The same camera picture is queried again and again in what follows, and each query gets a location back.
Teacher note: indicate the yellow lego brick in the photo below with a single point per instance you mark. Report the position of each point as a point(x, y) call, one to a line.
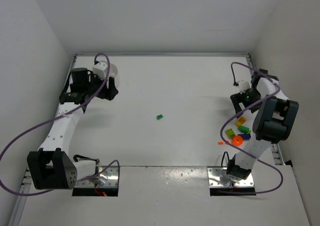
point(240, 121)

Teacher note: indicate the metal base plate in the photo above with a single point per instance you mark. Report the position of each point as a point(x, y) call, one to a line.
point(218, 179)
point(106, 180)

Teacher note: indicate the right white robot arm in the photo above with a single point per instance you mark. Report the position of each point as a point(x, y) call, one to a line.
point(273, 123)

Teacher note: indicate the white divided round container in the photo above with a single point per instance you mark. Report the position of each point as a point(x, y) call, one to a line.
point(114, 73)

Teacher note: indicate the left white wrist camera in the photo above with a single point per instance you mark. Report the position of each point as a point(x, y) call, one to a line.
point(100, 69)

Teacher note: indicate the orange round lego piece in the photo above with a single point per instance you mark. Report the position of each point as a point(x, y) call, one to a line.
point(237, 140)

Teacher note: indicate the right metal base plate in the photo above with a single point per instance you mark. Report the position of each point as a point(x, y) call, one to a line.
point(218, 179)

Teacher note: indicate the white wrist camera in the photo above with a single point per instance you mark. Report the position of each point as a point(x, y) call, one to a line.
point(100, 69)
point(242, 86)

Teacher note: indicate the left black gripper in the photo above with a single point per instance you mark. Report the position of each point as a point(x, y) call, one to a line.
point(110, 90)

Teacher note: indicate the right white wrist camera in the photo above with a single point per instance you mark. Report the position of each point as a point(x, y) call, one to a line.
point(242, 86)

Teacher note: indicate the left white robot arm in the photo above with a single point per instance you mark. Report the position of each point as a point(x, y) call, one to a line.
point(51, 167)

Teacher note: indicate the small green lego piece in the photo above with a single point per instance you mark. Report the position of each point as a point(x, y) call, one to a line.
point(158, 117)

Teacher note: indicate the blue lego brick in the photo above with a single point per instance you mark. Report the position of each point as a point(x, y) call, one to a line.
point(245, 136)

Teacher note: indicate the lime green lego brick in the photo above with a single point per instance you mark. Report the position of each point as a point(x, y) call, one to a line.
point(230, 133)

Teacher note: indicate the dark green lego brick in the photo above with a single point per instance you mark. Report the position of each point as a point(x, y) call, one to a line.
point(244, 129)

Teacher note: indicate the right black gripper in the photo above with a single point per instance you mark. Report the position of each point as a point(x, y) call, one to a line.
point(238, 101)

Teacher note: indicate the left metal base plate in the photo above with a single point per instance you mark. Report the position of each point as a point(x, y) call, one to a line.
point(106, 180)

